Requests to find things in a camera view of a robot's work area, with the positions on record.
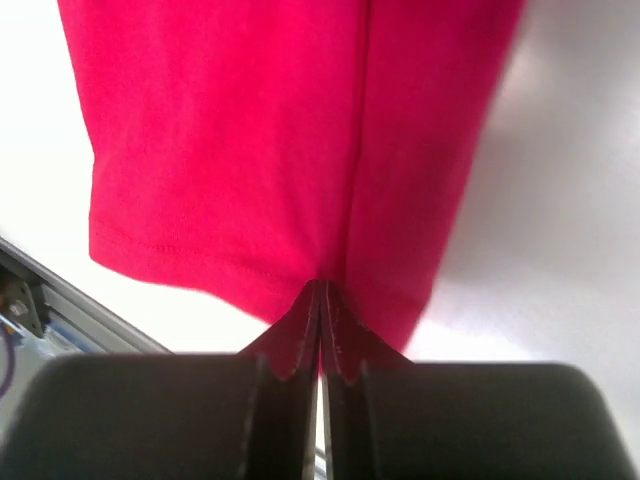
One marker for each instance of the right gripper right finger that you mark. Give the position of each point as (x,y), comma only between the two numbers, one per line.
(387,417)

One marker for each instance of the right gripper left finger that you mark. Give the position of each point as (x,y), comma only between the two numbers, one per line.
(248,415)

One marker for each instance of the magenta t shirt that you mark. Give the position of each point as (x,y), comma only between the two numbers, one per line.
(244,148)

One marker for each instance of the aluminium mounting rail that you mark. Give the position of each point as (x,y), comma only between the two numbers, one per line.
(40,305)

